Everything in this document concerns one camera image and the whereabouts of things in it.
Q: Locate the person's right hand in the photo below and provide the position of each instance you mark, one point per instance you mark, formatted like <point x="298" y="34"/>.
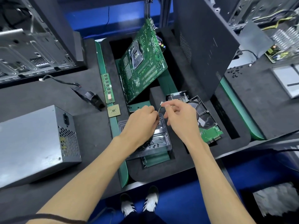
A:
<point x="182" y="119"/>

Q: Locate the person's left hand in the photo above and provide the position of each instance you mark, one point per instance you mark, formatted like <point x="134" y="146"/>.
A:
<point x="138" y="126"/>

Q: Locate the person's left forearm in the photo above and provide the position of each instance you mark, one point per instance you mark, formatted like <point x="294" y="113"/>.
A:
<point x="84" y="184"/>

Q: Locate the person's right forearm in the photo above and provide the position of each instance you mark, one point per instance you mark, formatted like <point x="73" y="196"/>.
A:
<point x="217" y="186"/>

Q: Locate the scattered small black screws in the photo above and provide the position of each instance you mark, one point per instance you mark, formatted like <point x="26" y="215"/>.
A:
<point x="236" y="71"/>

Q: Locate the person's right shoe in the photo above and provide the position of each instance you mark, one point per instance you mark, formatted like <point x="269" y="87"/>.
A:
<point x="151" y="198"/>

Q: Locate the person's shoe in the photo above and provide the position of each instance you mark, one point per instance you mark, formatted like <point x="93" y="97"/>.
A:
<point x="151" y="198"/>
<point x="127" y="205"/>

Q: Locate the person's left shoe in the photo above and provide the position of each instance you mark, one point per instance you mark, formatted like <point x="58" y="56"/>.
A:
<point x="127" y="205"/>

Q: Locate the person's dark trousers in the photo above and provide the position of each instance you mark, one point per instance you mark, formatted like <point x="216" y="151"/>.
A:
<point x="142" y="217"/>

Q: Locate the silver heatsink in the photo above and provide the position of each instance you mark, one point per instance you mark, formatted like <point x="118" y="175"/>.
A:
<point x="177" y="96"/>

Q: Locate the black hard disk drive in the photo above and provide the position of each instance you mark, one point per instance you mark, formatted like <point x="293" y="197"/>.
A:
<point x="208" y="123"/>

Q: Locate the clear plastic screw tray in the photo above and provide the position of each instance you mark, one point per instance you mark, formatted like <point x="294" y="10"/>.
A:
<point x="159" y="144"/>

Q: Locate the small square processor chip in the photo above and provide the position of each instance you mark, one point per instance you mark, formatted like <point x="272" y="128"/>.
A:
<point x="114" y="110"/>

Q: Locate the black foam parts tray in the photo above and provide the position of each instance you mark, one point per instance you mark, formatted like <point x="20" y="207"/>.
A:
<point x="149" y="170"/>

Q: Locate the green memory stick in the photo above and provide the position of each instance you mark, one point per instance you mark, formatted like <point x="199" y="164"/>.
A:
<point x="108" y="88"/>

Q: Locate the black cooling fan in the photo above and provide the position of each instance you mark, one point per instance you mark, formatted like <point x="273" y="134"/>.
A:
<point x="91" y="97"/>

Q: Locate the green motherboard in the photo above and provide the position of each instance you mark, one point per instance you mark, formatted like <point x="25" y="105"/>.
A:
<point x="145" y="67"/>

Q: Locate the black foam work mat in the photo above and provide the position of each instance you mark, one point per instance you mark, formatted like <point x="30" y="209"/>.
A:
<point x="261" y="105"/>
<point x="37" y="95"/>

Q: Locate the black computer side panel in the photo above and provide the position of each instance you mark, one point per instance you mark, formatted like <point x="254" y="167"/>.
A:
<point x="205" y="39"/>

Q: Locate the black plastic bin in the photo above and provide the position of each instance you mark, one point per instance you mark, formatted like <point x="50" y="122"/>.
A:
<point x="247" y="203"/>

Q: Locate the crumpled white cloth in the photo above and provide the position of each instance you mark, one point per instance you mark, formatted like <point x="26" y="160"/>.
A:
<point x="278" y="198"/>

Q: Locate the silver computer tower chassis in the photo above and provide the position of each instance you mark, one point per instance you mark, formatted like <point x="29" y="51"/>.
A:
<point x="252" y="9"/>
<point x="32" y="49"/>

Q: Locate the aluminium conveyor frame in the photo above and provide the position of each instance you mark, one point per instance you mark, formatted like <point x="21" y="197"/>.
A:
<point x="164" y="11"/>

